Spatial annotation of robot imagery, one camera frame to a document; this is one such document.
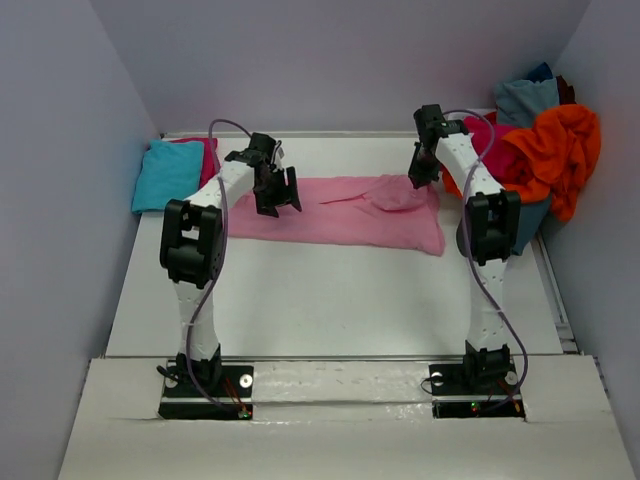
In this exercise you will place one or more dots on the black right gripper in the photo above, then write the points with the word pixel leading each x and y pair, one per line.
pixel 426 176

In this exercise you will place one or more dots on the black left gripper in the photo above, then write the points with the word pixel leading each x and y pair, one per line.
pixel 266 206

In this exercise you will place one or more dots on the light pink t-shirt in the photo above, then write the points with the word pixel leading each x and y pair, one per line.
pixel 379 211

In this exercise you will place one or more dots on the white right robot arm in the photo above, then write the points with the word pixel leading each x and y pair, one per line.
pixel 486 235

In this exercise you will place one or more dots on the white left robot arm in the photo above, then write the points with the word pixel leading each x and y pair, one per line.
pixel 193 247

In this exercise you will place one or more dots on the white laundry basket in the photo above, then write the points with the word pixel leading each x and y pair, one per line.
pixel 490 114

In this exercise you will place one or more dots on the folded magenta t-shirt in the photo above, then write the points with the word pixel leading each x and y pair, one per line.
pixel 208 169

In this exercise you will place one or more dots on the folded turquoise t-shirt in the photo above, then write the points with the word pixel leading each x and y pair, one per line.
pixel 169 171

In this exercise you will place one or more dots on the grey-blue t-shirt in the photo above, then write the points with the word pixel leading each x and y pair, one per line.
pixel 518 103

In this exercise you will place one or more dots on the crumpled orange t-shirt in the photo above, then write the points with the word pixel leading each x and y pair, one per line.
pixel 553 160

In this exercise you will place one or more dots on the dark blue t-shirt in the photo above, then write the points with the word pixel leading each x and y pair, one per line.
pixel 540 73

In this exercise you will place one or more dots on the maroon t-shirt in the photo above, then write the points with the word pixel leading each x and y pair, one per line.
pixel 566 92

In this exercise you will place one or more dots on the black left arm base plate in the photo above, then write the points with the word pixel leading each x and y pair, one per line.
pixel 229 400

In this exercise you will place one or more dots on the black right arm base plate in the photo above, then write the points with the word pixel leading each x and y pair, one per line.
pixel 452 399

